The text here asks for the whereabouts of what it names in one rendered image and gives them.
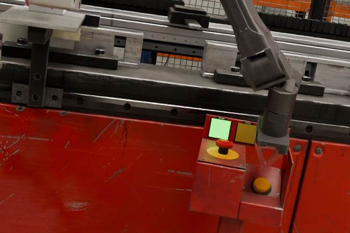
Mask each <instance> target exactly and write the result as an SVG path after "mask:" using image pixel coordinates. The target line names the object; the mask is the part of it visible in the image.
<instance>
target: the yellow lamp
mask: <svg viewBox="0 0 350 233"><path fill-rule="evenodd" d="M255 134H256V126H254V125H248V124H242V123H238V125H237V131H236V137H235V141H239V142H243V143H248V144H254V141H255Z"/></svg>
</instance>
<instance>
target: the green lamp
mask: <svg viewBox="0 0 350 233"><path fill-rule="evenodd" d="M230 124H231V121H225V120H219V119H213V118H212V120H211V126H210V132H209V136H210V137H216V138H222V139H228V136H229V130H230Z"/></svg>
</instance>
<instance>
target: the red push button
mask: <svg viewBox="0 0 350 233"><path fill-rule="evenodd" d="M216 145H217V146H218V147H219V149H218V153H219V154H224V155H226V154H228V150H229V149H231V148H232V147H233V143H232V142H231V141H229V140H227V139H219V140H217V141H216Z"/></svg>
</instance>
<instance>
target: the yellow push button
mask: <svg viewBox="0 0 350 233"><path fill-rule="evenodd" d="M253 188H254V190H255V191H256V192H257V193H260V194H265V193H267V192H268V191H269V189H270V182H269V181H268V180H267V179H265V178H263V177H259V178H257V179H255V180H254V183H253Z"/></svg>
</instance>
